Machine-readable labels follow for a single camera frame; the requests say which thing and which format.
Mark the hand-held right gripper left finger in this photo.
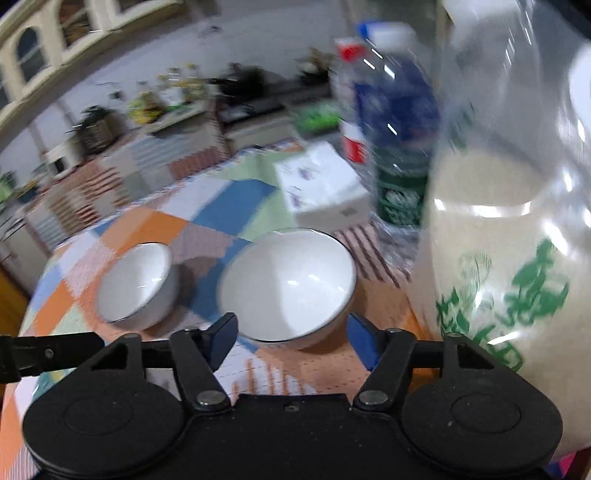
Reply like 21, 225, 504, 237
90, 312, 239, 411

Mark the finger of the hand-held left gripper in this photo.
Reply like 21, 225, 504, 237
0, 333, 106, 384

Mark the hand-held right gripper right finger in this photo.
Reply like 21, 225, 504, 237
346, 312, 497, 411

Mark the white ribbed bowl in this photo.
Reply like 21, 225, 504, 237
217, 228, 358, 354
96, 242, 181, 330

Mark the checked patchwork tablecloth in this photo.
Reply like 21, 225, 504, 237
0, 147, 439, 480

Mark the green label water bottle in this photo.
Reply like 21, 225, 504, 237
358, 25, 441, 278

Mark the white tissue box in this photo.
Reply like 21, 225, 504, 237
274, 141, 370, 232

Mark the clear bag of rice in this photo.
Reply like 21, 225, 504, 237
413, 0, 591, 462

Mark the striped counter cloth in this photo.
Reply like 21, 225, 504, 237
23, 99, 228, 241

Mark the white rice cooker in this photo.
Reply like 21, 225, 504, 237
44, 141, 82, 177

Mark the red label water bottle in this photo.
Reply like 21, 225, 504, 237
330, 37, 376, 195

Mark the green plastic basket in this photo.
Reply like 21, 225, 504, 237
295, 102, 345, 136

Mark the dark pressure cooker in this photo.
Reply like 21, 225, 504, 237
69, 106, 122, 154

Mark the black gas stove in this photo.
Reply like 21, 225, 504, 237
217, 78, 334, 121

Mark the black wok with lid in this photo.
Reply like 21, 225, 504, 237
208, 65, 278, 100

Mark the cream cooking pot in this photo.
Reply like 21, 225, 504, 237
295, 48, 334, 82

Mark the cream wall cabinet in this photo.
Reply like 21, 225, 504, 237
0, 0, 185, 126

